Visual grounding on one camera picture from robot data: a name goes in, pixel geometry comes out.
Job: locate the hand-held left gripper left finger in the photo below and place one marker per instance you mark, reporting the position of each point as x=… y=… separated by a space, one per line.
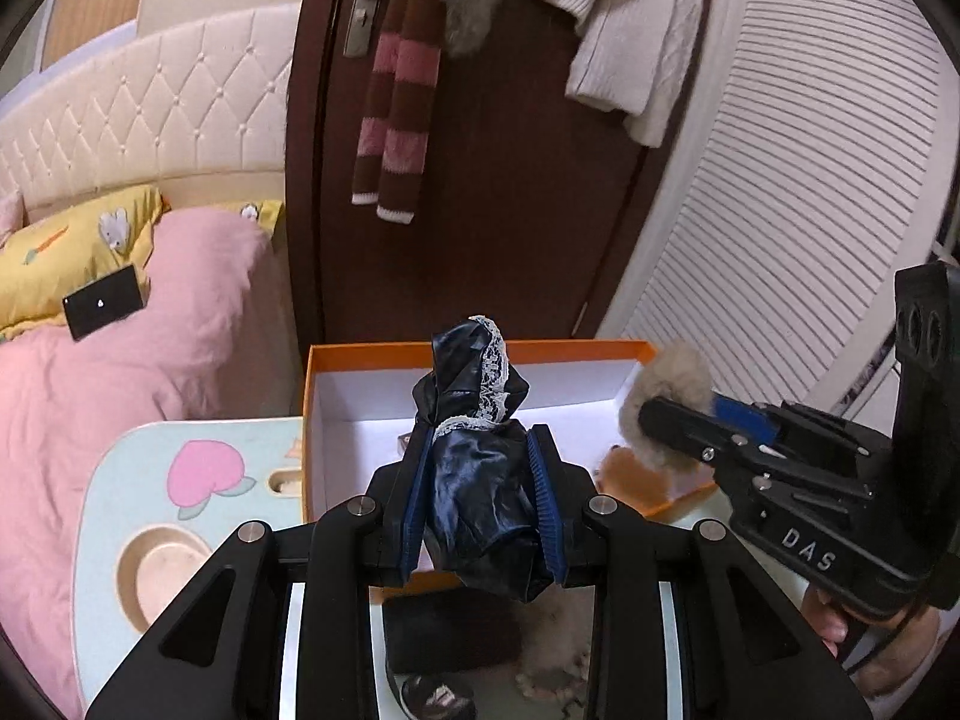
x=415 y=532

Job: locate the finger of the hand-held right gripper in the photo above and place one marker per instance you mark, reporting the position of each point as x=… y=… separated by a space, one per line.
x=675 y=424
x=742 y=416

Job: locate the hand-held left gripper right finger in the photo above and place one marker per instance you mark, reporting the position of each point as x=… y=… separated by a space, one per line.
x=546 y=510

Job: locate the grey fur pompom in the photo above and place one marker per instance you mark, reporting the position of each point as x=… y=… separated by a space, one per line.
x=667 y=371

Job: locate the black satin lace cloth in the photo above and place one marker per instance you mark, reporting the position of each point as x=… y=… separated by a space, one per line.
x=472 y=495

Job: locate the orange cardboard box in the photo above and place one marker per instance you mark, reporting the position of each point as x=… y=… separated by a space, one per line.
x=360 y=405

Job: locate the person's right hand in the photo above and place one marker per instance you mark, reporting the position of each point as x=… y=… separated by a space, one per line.
x=821 y=619

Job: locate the brown plush toy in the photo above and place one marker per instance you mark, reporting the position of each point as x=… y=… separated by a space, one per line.
x=637 y=484

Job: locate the black rectangular box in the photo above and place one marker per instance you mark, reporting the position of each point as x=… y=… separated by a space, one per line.
x=450 y=634

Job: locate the white louvered closet door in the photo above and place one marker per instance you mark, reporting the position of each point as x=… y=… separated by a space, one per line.
x=787 y=202

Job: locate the dark brown door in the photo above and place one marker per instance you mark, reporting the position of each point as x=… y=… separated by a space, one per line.
x=525 y=202

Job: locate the pink blanket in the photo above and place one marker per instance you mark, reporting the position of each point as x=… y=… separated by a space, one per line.
x=187 y=315

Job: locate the small yellow pillow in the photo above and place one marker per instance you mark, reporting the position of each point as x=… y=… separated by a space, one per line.
x=266 y=214

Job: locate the white knit sweater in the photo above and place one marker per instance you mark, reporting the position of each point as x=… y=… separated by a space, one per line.
x=637 y=52

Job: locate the black smartphone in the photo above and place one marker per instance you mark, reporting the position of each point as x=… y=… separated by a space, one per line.
x=105 y=301

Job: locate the brown pink striped scarf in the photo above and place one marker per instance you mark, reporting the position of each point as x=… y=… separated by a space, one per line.
x=397 y=90

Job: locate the large yellow pillow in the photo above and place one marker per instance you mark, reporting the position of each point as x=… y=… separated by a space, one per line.
x=60 y=247

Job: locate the cream tufted headboard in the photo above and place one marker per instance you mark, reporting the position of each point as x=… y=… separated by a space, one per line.
x=150 y=90

